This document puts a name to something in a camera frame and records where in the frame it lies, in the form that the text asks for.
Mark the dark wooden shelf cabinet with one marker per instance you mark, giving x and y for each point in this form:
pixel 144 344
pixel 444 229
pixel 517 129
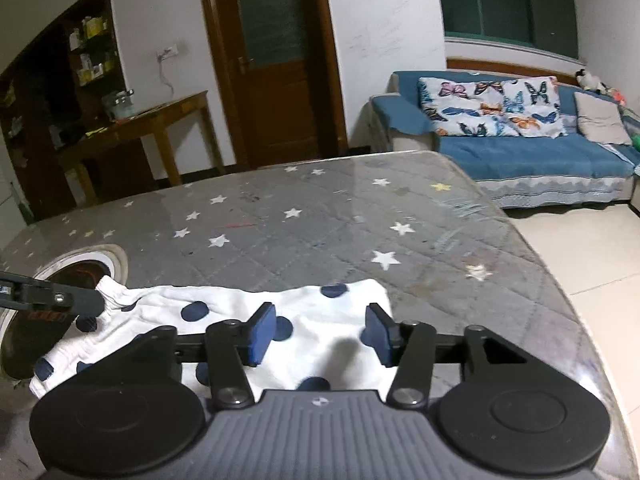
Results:
pixel 45 100

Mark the blue sofa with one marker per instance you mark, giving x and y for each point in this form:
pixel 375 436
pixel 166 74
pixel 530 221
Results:
pixel 525 160

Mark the white wall socket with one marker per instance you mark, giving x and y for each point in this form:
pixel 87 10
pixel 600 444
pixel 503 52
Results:
pixel 166 52

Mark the wooden side table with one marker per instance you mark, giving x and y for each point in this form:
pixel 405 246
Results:
pixel 150 120

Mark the white fridge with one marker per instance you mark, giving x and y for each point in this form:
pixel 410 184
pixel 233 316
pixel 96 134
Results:
pixel 10 212

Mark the white polka dot pants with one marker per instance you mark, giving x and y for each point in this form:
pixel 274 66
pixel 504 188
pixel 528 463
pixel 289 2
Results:
pixel 310 310

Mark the grey star print table mat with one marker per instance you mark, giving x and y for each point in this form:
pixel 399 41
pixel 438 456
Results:
pixel 310 230

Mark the round black induction cooktop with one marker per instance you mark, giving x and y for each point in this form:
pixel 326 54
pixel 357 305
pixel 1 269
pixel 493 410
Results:
pixel 30 340

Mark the beige pillow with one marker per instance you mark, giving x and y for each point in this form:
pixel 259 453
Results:
pixel 600 120

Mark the glass jar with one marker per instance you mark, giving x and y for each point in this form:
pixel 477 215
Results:
pixel 119 105

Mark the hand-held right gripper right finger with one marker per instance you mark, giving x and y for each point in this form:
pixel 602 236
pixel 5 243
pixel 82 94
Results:
pixel 377 335

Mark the butterfly print pillow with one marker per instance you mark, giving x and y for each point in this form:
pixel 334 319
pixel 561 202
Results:
pixel 537 107
pixel 465 107

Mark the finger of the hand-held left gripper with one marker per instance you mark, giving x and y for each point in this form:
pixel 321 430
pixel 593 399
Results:
pixel 50 297

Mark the green framed window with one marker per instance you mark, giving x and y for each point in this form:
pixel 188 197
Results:
pixel 505 5

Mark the pile of colourful toys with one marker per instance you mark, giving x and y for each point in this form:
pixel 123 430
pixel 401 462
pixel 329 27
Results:
pixel 614 95

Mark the row of shelf bottles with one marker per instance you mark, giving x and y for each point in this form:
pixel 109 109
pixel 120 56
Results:
pixel 92 50

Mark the black and white plush toy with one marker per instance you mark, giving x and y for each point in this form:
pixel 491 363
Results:
pixel 587 80

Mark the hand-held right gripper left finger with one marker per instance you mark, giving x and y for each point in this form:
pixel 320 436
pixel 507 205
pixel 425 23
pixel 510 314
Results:
pixel 262 332

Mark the brown wooden door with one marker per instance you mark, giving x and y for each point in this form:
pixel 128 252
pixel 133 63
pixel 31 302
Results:
pixel 270 70

